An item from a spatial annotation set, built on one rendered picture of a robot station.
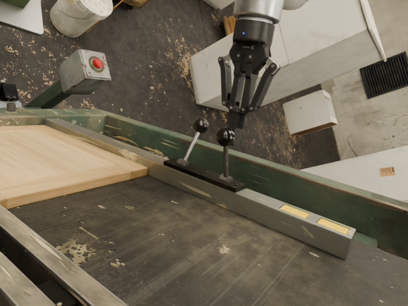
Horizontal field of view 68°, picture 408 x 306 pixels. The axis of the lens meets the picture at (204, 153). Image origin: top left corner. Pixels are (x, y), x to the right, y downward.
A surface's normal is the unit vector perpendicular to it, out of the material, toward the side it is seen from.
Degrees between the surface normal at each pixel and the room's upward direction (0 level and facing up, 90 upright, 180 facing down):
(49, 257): 60
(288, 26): 90
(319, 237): 90
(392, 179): 90
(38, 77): 0
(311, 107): 90
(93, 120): 30
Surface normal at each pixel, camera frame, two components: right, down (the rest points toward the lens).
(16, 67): 0.78, -0.25
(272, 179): -0.57, 0.11
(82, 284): 0.15, -0.96
